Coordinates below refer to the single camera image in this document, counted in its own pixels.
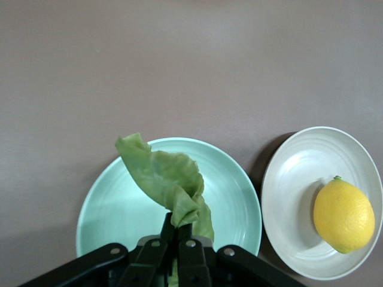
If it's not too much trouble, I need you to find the yellow lemon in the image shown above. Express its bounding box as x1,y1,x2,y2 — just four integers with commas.
313,175,376,254

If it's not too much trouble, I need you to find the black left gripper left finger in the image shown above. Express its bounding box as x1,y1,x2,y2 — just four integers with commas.
118,212,176,287

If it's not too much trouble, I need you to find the green lettuce leaf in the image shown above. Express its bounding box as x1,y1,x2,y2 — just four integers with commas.
115,132,215,287

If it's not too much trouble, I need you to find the beige plate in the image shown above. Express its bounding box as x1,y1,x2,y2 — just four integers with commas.
261,126,379,281

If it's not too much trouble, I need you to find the mint green plate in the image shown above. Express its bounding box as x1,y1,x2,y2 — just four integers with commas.
76,137,263,258

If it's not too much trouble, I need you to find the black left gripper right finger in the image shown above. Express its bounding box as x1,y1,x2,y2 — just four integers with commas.
176,222,213,287

